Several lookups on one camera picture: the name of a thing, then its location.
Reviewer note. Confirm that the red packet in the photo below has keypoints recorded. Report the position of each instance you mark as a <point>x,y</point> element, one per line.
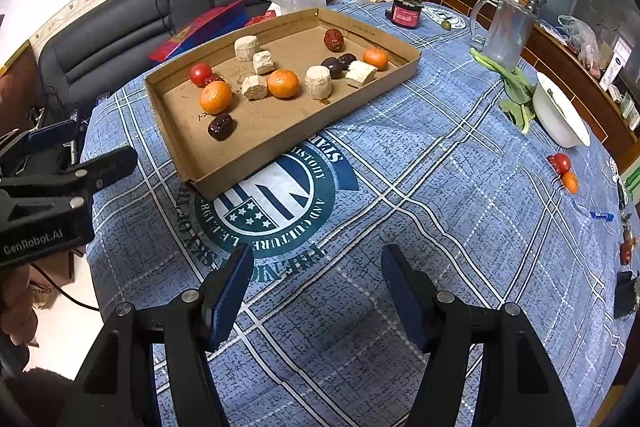
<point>260,19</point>

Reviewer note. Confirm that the clear plastic bag red contents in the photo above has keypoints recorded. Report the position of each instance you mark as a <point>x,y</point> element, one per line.
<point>580,37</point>

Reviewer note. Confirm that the person's left forearm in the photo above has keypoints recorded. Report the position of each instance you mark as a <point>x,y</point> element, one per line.
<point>35,397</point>

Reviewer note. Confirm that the black leather sofa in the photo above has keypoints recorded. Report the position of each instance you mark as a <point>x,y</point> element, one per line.
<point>125,27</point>

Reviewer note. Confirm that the dark red jujube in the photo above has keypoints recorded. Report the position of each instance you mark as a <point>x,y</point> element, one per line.
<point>220,126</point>

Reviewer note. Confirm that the dark purple jujube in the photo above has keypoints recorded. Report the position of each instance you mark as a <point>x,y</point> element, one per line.
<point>330,67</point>

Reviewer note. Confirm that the blue marker pen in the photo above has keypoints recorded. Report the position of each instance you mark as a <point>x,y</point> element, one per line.
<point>600,215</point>

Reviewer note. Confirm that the white bowl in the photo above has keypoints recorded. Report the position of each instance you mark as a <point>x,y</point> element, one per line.
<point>560,122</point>

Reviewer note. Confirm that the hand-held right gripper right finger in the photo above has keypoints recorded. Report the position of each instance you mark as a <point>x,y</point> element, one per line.
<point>405,292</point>

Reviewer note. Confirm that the wooden counter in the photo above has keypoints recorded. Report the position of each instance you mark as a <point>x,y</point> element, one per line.
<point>555,52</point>

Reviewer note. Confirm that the red tomato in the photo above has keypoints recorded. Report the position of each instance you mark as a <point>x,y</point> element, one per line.
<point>200,73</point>
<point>561,163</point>

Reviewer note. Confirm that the dark jar red label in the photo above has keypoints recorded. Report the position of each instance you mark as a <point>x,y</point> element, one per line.
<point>406,12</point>

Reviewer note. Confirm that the red and blue box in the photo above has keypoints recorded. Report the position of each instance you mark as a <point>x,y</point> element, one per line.
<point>210,29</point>

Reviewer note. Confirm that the cardboard tray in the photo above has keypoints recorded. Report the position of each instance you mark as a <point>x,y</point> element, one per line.
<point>280,122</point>

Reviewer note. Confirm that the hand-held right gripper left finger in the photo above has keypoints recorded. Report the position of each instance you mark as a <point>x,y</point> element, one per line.
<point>232,287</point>

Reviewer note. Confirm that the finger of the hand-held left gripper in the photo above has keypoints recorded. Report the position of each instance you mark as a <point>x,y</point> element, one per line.
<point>50,133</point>
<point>107,167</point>

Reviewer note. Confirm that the dark red round object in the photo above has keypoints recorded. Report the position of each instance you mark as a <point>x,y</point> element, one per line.
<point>627,247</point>

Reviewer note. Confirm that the dark brown jujube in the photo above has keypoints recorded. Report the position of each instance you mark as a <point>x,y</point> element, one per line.
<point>348,59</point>

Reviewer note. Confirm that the tangerine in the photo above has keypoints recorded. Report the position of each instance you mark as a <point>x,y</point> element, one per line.
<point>375,59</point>
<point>283,83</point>
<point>570,183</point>
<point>216,97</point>

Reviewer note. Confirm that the clear glass pitcher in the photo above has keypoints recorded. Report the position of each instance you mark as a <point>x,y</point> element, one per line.
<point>507,32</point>

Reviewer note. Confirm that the white tube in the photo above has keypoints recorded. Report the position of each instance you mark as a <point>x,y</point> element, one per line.
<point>615,67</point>

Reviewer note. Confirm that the green bok choy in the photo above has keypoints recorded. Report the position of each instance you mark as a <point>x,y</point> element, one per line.
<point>512,89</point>

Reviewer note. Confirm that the person's left hand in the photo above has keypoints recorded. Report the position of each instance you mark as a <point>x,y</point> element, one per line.
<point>17,302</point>

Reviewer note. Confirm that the black pouch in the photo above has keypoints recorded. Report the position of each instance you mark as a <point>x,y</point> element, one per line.
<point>626,294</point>

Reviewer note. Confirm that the cardboard box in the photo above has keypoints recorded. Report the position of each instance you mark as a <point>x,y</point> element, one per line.
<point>60,264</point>

